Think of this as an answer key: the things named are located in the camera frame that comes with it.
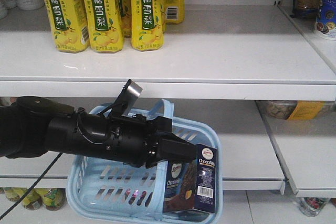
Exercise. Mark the light blue plastic basket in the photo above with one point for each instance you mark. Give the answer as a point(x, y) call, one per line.
point(114, 191)

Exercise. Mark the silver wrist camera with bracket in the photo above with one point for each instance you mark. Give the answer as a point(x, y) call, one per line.
point(126, 99)

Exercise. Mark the blue cookie cup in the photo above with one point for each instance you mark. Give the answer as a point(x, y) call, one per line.
point(324, 25)

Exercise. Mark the white store shelving unit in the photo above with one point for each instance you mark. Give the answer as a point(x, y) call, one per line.
point(241, 50)

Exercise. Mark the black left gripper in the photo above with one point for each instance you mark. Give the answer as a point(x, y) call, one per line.
point(138, 141)

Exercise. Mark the clear cookie tub yellow label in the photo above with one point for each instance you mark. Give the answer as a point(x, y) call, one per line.
point(295, 110)

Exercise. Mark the dark blue Chocofello cookie box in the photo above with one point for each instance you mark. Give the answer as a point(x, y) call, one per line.
point(191, 186)

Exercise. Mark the yellow pear drink bottle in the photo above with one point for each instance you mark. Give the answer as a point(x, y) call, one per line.
point(104, 25)
point(147, 25)
point(68, 24)

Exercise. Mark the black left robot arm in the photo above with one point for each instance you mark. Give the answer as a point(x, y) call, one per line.
point(33, 126)

